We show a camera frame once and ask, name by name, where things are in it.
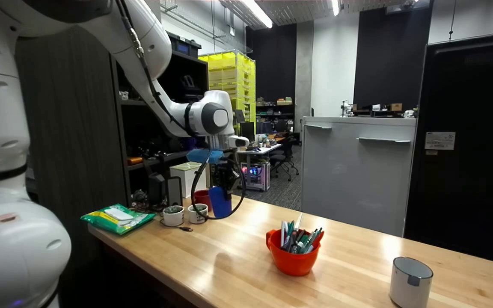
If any white cup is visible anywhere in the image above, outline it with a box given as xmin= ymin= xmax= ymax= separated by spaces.
xmin=389 ymin=255 xmax=435 ymax=308

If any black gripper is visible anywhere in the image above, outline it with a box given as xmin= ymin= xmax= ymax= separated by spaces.
xmin=209 ymin=149 xmax=243 ymax=197

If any blue plastic cup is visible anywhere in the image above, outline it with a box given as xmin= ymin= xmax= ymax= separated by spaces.
xmin=207 ymin=185 xmax=235 ymax=219

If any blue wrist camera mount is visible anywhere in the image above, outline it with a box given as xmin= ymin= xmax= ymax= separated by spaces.
xmin=185 ymin=148 xmax=226 ymax=165

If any small white plant pot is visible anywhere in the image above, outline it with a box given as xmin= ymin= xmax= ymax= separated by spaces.
xmin=185 ymin=202 xmax=211 ymax=226
xmin=161 ymin=204 xmax=187 ymax=228

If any white paper label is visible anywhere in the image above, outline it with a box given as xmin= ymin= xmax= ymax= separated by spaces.
xmin=423 ymin=130 xmax=457 ymax=153

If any bundle of coloured markers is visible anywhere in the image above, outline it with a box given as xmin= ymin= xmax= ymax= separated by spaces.
xmin=279 ymin=219 xmax=327 ymax=255

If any tall black cabinet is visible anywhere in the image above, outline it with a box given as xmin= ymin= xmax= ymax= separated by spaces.
xmin=404 ymin=31 xmax=493 ymax=269

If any green wipes package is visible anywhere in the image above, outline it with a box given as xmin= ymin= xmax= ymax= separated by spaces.
xmin=79 ymin=202 xmax=157 ymax=237

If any white box with pale lid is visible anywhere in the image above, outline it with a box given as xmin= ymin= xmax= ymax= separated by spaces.
xmin=168 ymin=161 xmax=211 ymax=202

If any dark wooden shelf unit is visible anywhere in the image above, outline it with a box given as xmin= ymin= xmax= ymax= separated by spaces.
xmin=14 ymin=24 xmax=212 ymax=308

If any orange bowl with handle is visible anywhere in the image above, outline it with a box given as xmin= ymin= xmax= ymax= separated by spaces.
xmin=265 ymin=228 xmax=324 ymax=278

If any black desktop speaker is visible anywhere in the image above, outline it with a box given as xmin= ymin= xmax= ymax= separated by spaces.
xmin=166 ymin=177 xmax=185 ymax=207

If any yellow shelving rack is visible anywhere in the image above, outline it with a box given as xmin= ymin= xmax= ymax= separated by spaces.
xmin=199 ymin=52 xmax=258 ymax=142

